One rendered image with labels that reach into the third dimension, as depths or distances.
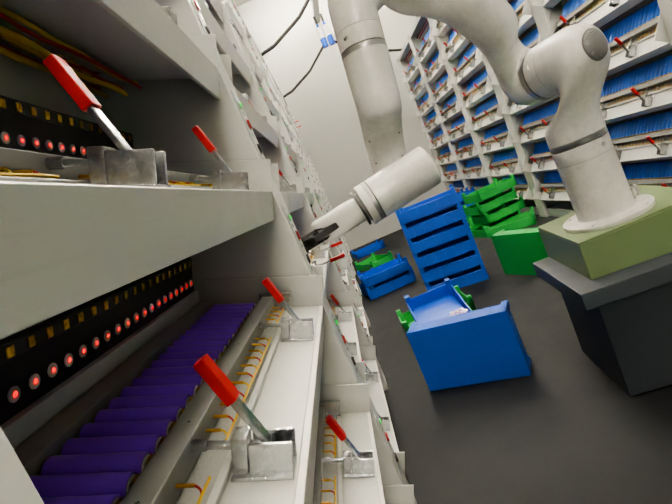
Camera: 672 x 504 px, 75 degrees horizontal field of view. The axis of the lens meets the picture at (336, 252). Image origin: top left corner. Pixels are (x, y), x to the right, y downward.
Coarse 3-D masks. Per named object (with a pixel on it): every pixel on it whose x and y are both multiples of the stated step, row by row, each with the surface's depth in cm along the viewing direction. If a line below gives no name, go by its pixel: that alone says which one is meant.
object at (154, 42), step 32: (0, 0) 39; (32, 0) 39; (64, 0) 39; (96, 0) 33; (128, 0) 37; (0, 32) 39; (32, 32) 41; (64, 32) 47; (96, 32) 47; (128, 32) 48; (160, 32) 44; (32, 64) 48; (96, 64) 51; (128, 64) 59; (160, 64) 59; (192, 64) 54
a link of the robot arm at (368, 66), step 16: (352, 48) 81; (368, 48) 80; (384, 48) 82; (352, 64) 82; (368, 64) 81; (384, 64) 81; (352, 80) 83; (368, 80) 81; (384, 80) 81; (368, 96) 81; (384, 96) 81; (368, 112) 82; (384, 112) 82; (400, 112) 85; (368, 128) 87; (384, 128) 87; (400, 128) 90; (368, 144) 92; (384, 144) 92; (400, 144) 93; (384, 160) 93
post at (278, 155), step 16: (224, 16) 131; (224, 32) 132; (240, 48) 133; (240, 80) 134; (256, 80) 142; (256, 96) 134; (272, 144) 136; (272, 160) 137; (288, 160) 137; (288, 176) 138; (304, 192) 145; (304, 208) 139; (304, 224) 140; (336, 272) 142; (336, 288) 143; (352, 304) 147; (384, 384) 147
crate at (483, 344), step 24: (480, 312) 124; (504, 312) 119; (408, 336) 132; (432, 336) 129; (456, 336) 126; (480, 336) 123; (504, 336) 121; (432, 360) 132; (456, 360) 128; (480, 360) 125; (504, 360) 123; (528, 360) 124; (432, 384) 134; (456, 384) 131
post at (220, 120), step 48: (96, 96) 67; (144, 96) 67; (192, 96) 67; (144, 144) 68; (192, 144) 68; (240, 144) 68; (240, 240) 70; (288, 240) 70; (336, 336) 72; (336, 384) 73; (384, 480) 76
